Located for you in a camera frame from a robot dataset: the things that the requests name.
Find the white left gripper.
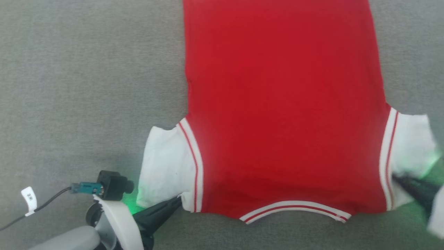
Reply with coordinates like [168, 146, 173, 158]
[86, 194, 182, 250]

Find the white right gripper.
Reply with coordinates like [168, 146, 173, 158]
[392, 175, 444, 240]

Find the red white short-sleeved shirt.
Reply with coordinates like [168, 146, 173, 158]
[136, 0, 441, 225]

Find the grey fabric sofa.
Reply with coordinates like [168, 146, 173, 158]
[0, 0, 444, 250]

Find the teal-plug left camera cable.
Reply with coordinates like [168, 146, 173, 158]
[0, 182, 103, 232]

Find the white cable label tag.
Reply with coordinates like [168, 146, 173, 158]
[21, 187, 38, 217]

